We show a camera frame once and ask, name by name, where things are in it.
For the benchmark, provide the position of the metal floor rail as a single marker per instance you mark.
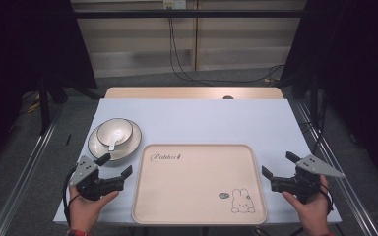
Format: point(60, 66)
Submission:
point(23, 170)
point(338, 170)

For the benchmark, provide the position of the white bowl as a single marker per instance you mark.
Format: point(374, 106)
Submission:
point(114, 131)

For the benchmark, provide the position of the black metal stand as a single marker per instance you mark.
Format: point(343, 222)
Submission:
point(44, 98)
point(313, 95)

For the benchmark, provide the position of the white table mat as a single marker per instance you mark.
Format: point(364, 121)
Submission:
point(193, 121)

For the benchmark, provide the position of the person's right hand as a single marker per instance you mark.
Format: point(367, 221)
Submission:
point(310, 209)

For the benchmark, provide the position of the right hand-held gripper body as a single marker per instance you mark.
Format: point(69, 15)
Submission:
point(303, 178)

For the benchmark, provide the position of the black crossbar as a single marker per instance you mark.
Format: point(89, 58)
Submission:
point(187, 13)

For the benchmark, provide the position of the white spoon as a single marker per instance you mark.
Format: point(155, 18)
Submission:
point(113, 141)

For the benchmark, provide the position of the white wall socket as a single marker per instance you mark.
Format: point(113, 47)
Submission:
point(174, 3)

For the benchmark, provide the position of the red wristband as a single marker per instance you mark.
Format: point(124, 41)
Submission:
point(77, 233)

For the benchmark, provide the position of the person's left hand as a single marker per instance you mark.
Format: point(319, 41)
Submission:
point(87, 209)

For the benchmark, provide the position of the white plate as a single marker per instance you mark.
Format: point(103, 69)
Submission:
point(124, 149)

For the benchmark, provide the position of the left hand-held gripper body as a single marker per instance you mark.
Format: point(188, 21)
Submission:
point(92, 182)

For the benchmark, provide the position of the beige rabbit print tray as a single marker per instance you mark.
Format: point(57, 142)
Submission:
point(198, 185)

